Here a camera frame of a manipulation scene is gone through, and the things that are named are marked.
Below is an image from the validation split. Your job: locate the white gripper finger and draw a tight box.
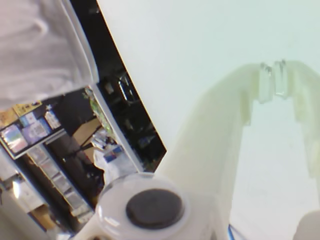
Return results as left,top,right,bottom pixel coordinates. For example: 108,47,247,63
74,61,274,240
273,58,320,180

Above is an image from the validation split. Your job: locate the plastic googly eye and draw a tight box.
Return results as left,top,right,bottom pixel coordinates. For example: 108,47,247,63
96,173,191,238

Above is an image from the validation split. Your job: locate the white plastic bag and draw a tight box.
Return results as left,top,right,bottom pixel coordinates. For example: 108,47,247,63
92,134,141,186

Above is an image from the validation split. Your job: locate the brown cardboard box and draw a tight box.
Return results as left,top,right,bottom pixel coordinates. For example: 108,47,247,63
72,117,103,148

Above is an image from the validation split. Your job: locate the white display shelf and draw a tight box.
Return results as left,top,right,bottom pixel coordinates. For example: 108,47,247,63
0,109,93,223

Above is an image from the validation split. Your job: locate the yellow poster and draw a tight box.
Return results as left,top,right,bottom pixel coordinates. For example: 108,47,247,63
13,99,42,116

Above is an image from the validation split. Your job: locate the person in white shirt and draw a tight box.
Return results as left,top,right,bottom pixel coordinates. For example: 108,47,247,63
0,0,100,111

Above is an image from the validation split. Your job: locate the white post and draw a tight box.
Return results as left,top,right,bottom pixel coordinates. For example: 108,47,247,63
89,83,145,175

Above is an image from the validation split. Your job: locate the black chair chrome frame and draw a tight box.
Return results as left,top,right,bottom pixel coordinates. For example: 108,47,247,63
99,72,146,106

